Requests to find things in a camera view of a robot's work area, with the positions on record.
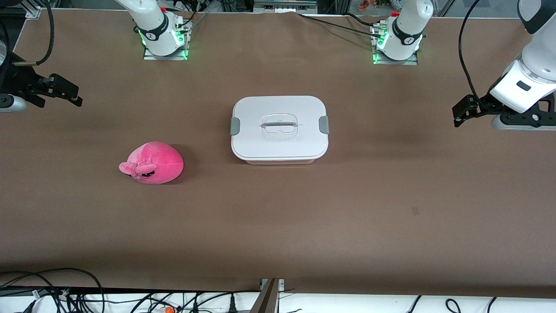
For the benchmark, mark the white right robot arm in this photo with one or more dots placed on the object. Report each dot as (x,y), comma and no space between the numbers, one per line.
(150,17)

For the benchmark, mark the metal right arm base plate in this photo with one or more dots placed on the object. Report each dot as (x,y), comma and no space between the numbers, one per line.
(150,56)

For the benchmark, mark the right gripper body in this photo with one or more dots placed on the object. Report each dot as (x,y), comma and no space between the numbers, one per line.
(18,81)

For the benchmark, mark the pink plush toy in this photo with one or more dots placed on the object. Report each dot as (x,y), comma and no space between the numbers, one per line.
(160,163)

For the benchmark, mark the aluminium frame rail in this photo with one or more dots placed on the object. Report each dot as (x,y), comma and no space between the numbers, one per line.
(284,4)

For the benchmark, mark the white box lid grey clips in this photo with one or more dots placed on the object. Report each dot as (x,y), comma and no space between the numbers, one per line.
(278,130)

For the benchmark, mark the pink translucent plastic box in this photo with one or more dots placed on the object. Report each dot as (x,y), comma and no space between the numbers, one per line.
(280,161)

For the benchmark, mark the metal corner bracket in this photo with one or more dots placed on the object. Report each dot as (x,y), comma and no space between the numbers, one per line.
(34,12)

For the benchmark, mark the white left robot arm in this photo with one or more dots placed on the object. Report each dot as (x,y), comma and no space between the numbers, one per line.
(408,21)

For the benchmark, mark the aluminium profile beam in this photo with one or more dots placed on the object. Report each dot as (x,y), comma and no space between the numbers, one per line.
(266,298)

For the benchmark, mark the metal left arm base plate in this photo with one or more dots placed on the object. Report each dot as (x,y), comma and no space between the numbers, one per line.
(393,62)

